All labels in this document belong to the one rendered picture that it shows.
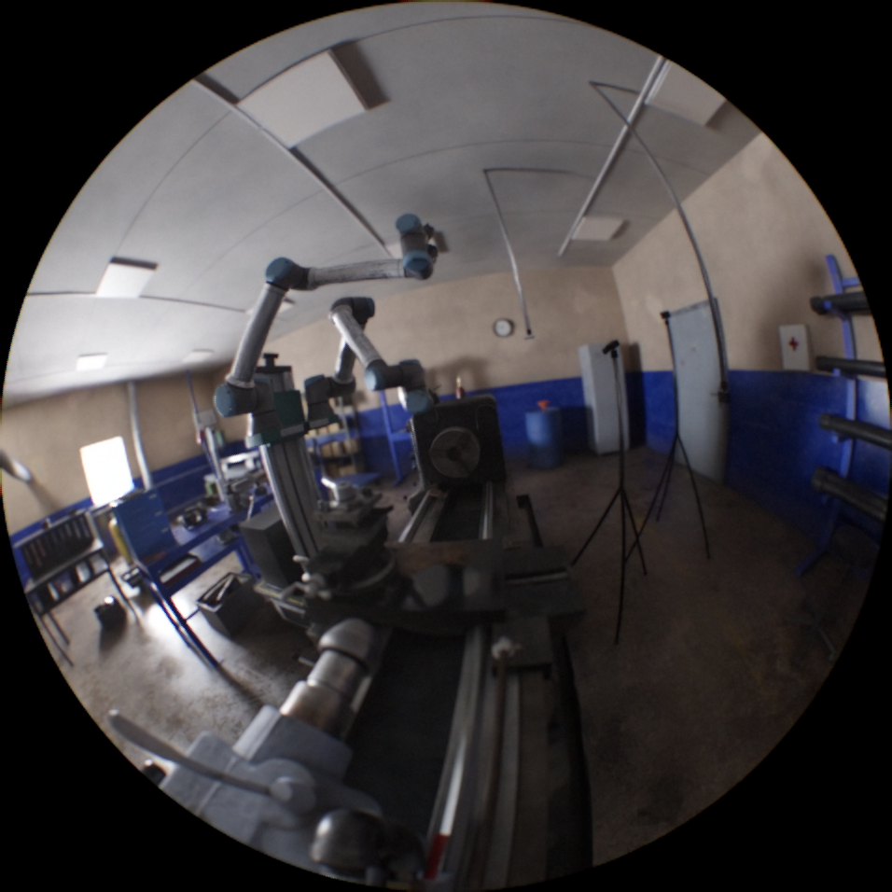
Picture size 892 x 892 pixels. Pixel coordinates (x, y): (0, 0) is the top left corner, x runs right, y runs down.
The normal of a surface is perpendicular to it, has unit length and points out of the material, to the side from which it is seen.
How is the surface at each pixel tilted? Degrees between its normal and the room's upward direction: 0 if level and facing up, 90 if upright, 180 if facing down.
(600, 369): 90
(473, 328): 90
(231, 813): 0
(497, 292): 90
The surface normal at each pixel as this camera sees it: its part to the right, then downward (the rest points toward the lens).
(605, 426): -0.16, 0.22
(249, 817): -0.17, -0.97
